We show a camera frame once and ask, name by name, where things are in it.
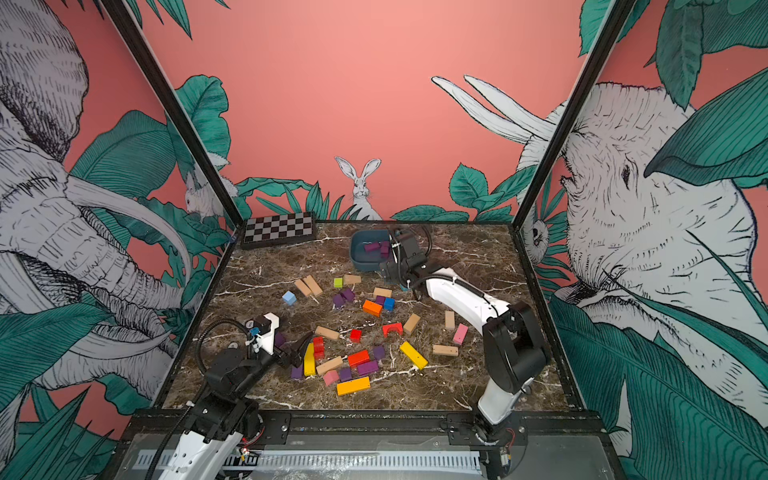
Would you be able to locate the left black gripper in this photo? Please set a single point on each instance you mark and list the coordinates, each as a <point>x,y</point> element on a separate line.
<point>294,357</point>

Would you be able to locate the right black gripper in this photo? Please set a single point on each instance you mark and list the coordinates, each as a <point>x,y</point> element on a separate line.
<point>392,267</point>

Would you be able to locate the teal plastic storage bin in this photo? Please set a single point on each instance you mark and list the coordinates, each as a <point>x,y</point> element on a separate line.
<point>369,249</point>

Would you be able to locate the purple bricks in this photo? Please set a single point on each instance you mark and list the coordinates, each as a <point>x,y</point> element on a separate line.
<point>343,297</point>

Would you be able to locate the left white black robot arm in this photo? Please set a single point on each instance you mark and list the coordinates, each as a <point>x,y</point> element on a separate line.
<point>222,421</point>

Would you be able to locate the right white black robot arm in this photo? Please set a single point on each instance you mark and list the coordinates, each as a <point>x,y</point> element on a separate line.
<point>515,351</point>

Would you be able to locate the natural wood brick centre back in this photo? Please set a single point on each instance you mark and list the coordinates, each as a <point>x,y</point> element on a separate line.
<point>387,293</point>

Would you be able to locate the light blue cube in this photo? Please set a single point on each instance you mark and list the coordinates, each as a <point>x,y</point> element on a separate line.
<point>289,298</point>

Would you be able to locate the red stacked brick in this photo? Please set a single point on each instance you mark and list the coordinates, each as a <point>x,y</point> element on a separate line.
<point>318,348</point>

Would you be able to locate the upright yellow brick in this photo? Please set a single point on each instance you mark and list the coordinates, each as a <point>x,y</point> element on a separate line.
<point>309,363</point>

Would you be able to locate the orange brick centre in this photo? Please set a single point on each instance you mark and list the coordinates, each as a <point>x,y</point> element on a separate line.
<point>372,308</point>

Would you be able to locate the natural wood brick pair left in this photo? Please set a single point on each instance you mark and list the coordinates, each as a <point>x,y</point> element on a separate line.
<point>308,286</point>

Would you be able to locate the natural wood brick middle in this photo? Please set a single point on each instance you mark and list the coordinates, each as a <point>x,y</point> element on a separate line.
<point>327,333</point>

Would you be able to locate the natural wood brick upright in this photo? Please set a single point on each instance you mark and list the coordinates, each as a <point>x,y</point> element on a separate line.
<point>411,323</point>

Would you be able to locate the red arch brick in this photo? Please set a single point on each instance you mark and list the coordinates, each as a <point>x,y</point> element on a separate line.
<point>392,328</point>

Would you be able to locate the natural wood brick front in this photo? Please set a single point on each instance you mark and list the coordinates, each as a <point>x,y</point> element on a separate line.
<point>332,364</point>

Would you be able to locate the pink brick front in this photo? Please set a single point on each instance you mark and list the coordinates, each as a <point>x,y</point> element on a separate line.
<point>331,377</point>

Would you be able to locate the pink brick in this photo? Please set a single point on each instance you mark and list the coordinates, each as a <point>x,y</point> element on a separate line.
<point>460,334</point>
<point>331,377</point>

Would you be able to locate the pink brick right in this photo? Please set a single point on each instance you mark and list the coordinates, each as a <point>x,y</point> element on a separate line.
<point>460,334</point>

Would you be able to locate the small red cube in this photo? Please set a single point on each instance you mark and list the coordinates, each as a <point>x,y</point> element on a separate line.
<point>356,335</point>

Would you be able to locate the orange red brick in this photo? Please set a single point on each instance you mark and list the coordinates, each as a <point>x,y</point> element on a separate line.
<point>358,358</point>

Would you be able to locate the natural wood brick right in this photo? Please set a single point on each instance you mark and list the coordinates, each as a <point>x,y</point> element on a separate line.
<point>445,350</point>

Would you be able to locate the angled yellow brick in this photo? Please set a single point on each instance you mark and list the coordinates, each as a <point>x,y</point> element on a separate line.
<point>418,360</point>

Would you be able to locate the black white checkerboard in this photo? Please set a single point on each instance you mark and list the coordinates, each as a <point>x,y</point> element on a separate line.
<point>280,229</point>

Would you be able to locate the purple brick front centre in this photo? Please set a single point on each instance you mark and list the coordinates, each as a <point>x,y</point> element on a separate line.
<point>367,368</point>

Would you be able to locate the long yellow brick front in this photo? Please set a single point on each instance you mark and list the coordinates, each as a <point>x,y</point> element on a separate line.
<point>353,386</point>

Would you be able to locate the metal front rail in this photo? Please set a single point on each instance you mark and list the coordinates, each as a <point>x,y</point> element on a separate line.
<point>430,461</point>

